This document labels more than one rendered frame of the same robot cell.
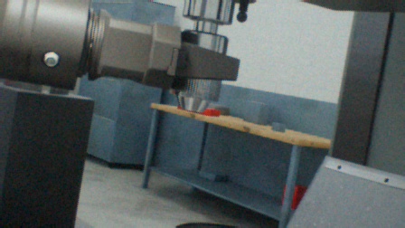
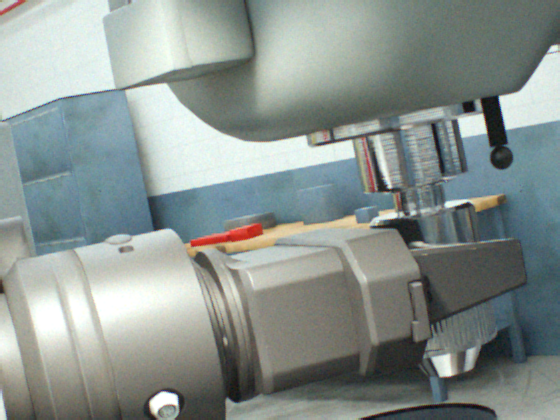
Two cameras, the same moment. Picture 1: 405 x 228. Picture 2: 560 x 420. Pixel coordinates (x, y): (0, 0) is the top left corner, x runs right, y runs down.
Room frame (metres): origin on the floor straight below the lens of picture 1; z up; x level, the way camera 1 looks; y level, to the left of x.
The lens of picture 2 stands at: (0.15, 0.10, 1.30)
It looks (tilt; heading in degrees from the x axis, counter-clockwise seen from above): 3 degrees down; 356
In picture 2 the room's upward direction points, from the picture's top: 12 degrees counter-clockwise
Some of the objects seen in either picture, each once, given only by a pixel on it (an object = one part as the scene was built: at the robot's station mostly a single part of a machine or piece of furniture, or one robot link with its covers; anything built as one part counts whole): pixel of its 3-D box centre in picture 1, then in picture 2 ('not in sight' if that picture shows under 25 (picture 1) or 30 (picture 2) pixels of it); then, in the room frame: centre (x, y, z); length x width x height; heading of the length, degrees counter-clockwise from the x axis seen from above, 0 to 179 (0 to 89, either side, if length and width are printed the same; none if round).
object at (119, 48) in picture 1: (102, 48); (236, 328); (0.61, 0.10, 1.24); 0.13 x 0.12 x 0.10; 13
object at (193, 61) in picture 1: (205, 64); (462, 278); (0.60, 0.01, 1.24); 0.06 x 0.02 x 0.03; 103
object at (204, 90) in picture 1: (198, 71); (436, 289); (0.63, 0.01, 1.23); 0.05 x 0.05 x 0.05
